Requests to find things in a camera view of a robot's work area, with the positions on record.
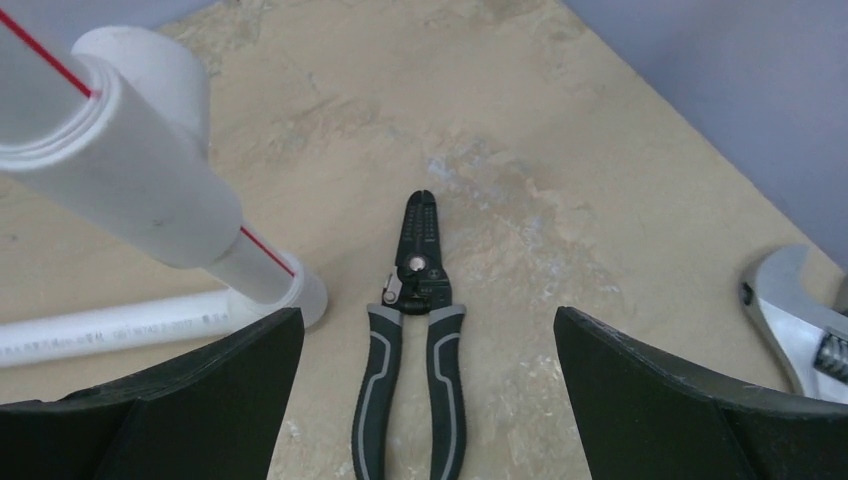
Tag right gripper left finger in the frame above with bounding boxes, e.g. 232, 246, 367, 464
1, 308, 305, 479

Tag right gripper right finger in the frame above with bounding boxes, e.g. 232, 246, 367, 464
553, 307, 847, 479

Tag adjustable wrench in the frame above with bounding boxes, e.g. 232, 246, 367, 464
738, 244, 847, 404

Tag black pliers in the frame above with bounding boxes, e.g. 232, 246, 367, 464
351, 190, 468, 480

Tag white pvc pipe frame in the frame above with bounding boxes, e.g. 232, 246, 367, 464
1, 13, 328, 367

